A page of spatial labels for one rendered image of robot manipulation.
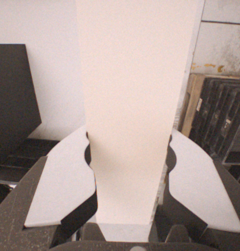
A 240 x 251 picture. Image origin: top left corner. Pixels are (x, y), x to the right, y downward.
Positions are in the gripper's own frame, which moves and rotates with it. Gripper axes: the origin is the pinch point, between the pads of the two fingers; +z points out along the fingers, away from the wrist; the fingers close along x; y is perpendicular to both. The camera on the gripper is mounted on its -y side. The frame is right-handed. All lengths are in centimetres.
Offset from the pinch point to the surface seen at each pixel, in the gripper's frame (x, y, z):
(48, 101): -27.3, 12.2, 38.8
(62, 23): -18.4, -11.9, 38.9
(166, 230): 56, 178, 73
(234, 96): 57, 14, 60
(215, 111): 57, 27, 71
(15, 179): -30.8, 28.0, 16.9
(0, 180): -34.7, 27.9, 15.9
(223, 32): 71, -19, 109
